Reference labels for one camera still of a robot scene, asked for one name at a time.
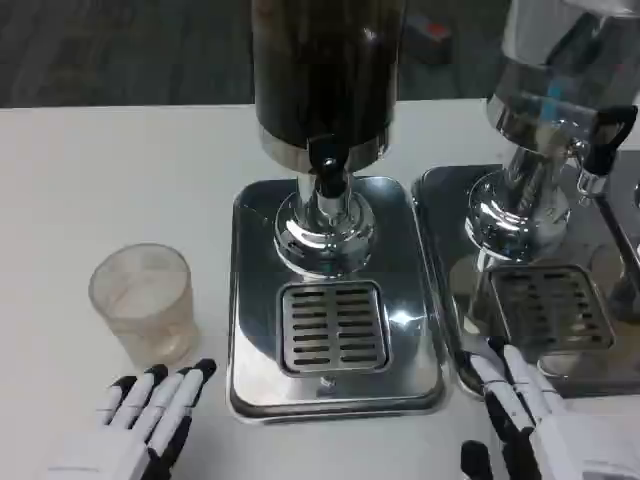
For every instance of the dark drink dispenser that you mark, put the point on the dark drink dispenser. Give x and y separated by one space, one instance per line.
325 60

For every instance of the grey box with red patch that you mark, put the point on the grey box with red patch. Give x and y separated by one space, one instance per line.
430 40

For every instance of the steel drip tray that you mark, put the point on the steel drip tray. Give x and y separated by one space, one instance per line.
450 230
250 310

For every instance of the clear ribbed glass cup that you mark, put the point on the clear ribbed glass cup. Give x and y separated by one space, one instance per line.
140 300

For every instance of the slotted steel drip grid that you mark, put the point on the slotted steel drip grid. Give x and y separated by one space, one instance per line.
550 310
332 330

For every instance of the shiny steel drink dispenser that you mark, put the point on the shiny steel drink dispenser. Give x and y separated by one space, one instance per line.
540 100

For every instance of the black dispenser tap lever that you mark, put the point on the black dispenser tap lever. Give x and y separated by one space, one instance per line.
327 172

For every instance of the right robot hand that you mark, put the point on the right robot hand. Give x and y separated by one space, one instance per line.
550 430

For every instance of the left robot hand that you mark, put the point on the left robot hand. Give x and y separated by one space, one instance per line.
135 425

